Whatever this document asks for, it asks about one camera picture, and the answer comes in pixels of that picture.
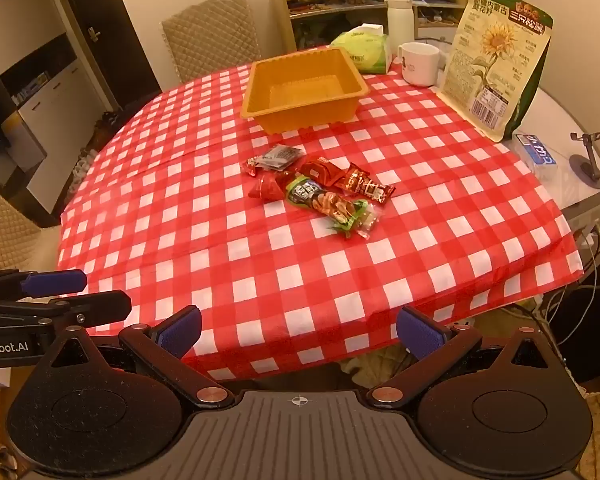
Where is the quilted beige chair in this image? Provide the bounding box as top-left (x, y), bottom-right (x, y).
top-left (161, 0), bottom-right (263, 83)
top-left (0, 175), bottom-right (43, 273)

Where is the large red snack packet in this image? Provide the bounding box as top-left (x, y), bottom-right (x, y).
top-left (247, 170), bottom-right (293, 200)

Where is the white thermos bottle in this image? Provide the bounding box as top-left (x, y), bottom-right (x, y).
top-left (384, 0), bottom-right (416, 53)

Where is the sunflower seed bag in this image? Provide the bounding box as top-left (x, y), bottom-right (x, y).
top-left (439, 0), bottom-right (554, 142)

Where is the orange plastic tray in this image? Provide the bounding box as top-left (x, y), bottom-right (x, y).
top-left (241, 46), bottom-right (371, 135)

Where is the green nut snack packet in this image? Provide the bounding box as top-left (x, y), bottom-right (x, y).
top-left (285, 174), bottom-right (368, 226)

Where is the crinkled red snack packet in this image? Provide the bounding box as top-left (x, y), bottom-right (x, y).
top-left (300, 156), bottom-right (343, 186)

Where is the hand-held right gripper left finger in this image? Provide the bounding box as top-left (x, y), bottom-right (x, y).
top-left (44, 305), bottom-right (235, 411)

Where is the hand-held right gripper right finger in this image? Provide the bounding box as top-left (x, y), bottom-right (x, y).
top-left (367, 306), bottom-right (561, 407)

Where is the clear box blue label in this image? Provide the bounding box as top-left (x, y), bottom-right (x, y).
top-left (511, 130), bottom-right (563, 181)

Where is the white cabinet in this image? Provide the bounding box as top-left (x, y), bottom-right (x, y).
top-left (0, 0), bottom-right (116, 201)

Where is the white mug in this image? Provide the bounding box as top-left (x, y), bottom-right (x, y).
top-left (397, 42), bottom-right (448, 87)

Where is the wooden shelf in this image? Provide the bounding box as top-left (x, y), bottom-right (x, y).
top-left (271, 0), bottom-right (468, 56)

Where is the grey figure stand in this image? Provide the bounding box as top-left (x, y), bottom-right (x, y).
top-left (569, 131), bottom-right (600, 190)

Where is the green tissue pack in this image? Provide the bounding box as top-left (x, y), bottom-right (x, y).
top-left (330, 24), bottom-right (393, 75)

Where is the dark wooden door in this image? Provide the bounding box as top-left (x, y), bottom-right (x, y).
top-left (50, 0), bottom-right (163, 111)

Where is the dark grey snack packet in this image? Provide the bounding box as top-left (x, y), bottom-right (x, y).
top-left (257, 144), bottom-right (306, 170)

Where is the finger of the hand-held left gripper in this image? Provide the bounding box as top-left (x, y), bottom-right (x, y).
top-left (0, 290), bottom-right (132, 331)
top-left (0, 269), bottom-right (88, 302)

